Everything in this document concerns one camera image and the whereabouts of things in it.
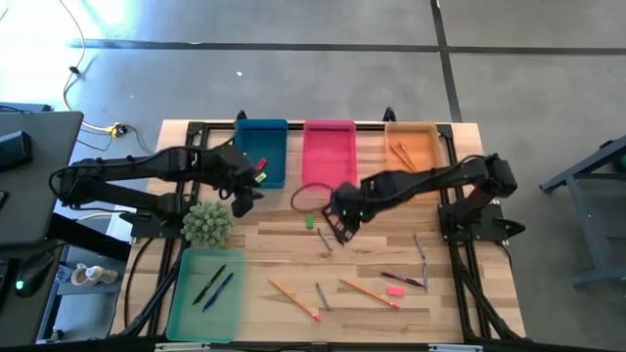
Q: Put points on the orange plastic bin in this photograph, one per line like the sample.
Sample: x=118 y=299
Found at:
x=425 y=146

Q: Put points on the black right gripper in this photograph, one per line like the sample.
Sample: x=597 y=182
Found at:
x=351 y=200

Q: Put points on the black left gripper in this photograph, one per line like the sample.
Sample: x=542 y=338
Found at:
x=230 y=168

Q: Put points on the grey metal table legs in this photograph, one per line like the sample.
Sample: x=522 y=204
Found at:
x=590 y=234

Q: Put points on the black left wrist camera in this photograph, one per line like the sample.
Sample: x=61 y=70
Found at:
x=241 y=207

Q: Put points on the green potted succulent plant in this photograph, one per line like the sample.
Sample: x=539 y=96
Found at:
x=205 y=226

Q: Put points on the pink plastic bin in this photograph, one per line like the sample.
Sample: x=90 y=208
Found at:
x=328 y=156

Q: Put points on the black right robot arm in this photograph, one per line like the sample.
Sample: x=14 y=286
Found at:
x=440 y=176

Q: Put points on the black aluminium table frame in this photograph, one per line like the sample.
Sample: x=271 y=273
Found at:
x=295 y=126

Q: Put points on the green plastic bin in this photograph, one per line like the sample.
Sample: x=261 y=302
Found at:
x=195 y=322

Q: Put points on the purple pen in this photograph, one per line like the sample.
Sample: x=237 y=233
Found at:
x=401 y=279

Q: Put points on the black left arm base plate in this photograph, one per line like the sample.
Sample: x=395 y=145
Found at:
x=147 y=229

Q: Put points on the blue pen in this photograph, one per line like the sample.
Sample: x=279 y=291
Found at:
x=217 y=292

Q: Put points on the grey desk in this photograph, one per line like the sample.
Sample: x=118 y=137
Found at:
x=44 y=195

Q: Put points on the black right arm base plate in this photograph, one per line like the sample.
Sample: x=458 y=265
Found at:
x=494 y=230

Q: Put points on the green eraser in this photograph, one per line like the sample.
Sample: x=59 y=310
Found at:
x=309 y=221

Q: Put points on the grey screw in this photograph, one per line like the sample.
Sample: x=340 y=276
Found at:
x=323 y=296
x=425 y=276

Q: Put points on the grey crayon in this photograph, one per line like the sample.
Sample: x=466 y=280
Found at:
x=324 y=240
x=419 y=247

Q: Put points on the black computer mouse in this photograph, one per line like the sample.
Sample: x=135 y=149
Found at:
x=34 y=274

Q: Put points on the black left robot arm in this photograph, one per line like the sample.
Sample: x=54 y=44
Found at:
x=122 y=168

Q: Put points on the blue plastic bin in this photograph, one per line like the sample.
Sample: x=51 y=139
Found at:
x=259 y=142

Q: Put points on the orange pencil pink eraser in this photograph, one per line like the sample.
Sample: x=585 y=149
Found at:
x=367 y=292
x=401 y=158
x=408 y=157
x=293 y=297

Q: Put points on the yellow power plug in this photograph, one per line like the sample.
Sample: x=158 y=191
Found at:
x=116 y=130

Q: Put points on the black desk support beam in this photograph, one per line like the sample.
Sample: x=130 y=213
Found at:
x=88 y=237

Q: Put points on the black speaker box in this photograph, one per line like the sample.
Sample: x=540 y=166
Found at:
x=14 y=150

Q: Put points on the slim black pen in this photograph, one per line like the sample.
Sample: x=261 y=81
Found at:
x=209 y=284

